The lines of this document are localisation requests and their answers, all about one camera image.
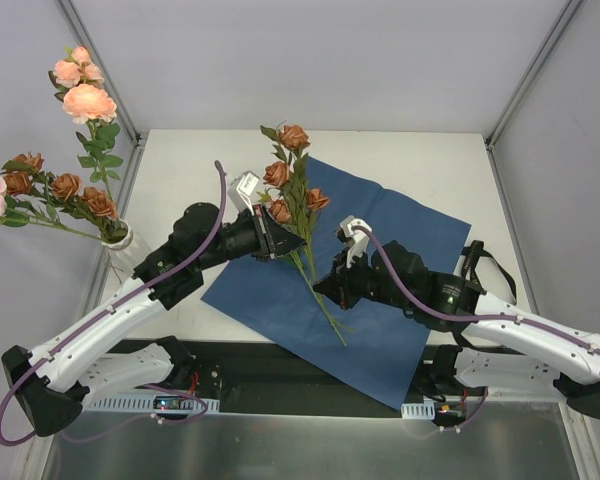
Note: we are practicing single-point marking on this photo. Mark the right white cable duct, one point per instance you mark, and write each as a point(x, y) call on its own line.
point(424, 410)

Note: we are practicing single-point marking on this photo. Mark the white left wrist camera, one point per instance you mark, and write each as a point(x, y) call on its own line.
point(240, 190)

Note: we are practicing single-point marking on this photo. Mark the peach peony flower stem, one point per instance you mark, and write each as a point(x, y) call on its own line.
point(80, 87)

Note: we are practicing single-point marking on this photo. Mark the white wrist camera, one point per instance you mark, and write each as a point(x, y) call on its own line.
point(240, 190)
point(353, 233)

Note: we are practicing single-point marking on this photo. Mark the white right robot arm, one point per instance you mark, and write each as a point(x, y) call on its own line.
point(497, 345)

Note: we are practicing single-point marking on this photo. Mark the white cable duct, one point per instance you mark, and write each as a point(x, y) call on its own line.
point(146, 403)
point(424, 410)

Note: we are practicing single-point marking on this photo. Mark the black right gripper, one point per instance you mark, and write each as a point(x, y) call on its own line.
point(350, 278)

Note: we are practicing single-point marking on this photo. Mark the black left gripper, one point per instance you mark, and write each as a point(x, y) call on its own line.
point(266, 233)

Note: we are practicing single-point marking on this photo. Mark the right aluminium frame post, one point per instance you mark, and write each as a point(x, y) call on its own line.
point(534, 70)

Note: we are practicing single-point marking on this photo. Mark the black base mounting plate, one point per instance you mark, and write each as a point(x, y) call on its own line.
point(261, 378)

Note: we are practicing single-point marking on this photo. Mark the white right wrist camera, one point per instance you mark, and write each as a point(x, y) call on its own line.
point(353, 233)

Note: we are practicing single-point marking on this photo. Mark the left white cable duct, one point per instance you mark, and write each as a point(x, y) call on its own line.
point(146, 403)

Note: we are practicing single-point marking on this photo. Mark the right aluminium table rail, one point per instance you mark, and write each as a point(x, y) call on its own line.
point(513, 231)

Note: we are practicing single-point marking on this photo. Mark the white ribbed vase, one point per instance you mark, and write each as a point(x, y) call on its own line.
point(125, 252)

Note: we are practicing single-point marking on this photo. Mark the orange and pink flower bouquet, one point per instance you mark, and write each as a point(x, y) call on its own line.
point(288, 195)

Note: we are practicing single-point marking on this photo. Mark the blue wrapping paper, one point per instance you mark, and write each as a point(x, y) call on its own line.
point(371, 347)

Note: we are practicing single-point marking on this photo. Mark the large orange rose stem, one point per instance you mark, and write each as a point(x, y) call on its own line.
point(39, 197)

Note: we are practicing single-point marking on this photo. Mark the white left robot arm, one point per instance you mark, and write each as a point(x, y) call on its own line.
point(55, 380)

